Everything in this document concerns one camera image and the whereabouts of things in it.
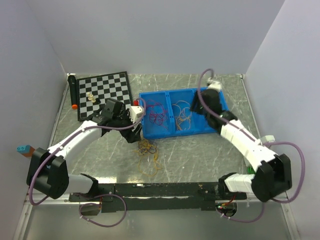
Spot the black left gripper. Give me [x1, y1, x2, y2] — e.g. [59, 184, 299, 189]
[112, 108, 143, 143]

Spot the red wire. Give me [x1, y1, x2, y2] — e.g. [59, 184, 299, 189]
[142, 99, 171, 132]

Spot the yellow wire loop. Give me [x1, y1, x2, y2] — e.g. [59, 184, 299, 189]
[138, 153, 163, 178]

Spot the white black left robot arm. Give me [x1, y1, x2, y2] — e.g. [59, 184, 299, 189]
[26, 98, 146, 206]

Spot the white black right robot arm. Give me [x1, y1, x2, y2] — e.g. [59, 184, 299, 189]
[190, 89, 292, 203]

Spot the black white chessboard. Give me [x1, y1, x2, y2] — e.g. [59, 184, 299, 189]
[76, 71, 133, 122]

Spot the blue three-compartment plastic bin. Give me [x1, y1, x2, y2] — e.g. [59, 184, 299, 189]
[139, 88, 215, 140]

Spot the black marker orange cap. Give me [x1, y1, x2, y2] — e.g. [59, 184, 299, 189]
[67, 74, 78, 110]

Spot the white grey stand device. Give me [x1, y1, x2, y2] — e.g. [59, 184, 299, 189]
[259, 135, 276, 145]

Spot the green small plastic piece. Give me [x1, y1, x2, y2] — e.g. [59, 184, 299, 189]
[247, 166, 256, 175]

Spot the blue orange toy block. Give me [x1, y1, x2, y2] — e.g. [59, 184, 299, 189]
[16, 145, 35, 158]

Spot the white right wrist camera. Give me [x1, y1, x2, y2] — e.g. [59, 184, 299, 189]
[206, 77, 222, 93]

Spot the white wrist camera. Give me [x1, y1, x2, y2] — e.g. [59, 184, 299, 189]
[206, 77, 222, 93]
[128, 99, 145, 124]

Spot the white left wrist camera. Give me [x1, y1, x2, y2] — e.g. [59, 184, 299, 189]
[128, 99, 145, 124]

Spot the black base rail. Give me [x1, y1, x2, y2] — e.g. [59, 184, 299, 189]
[69, 182, 247, 213]

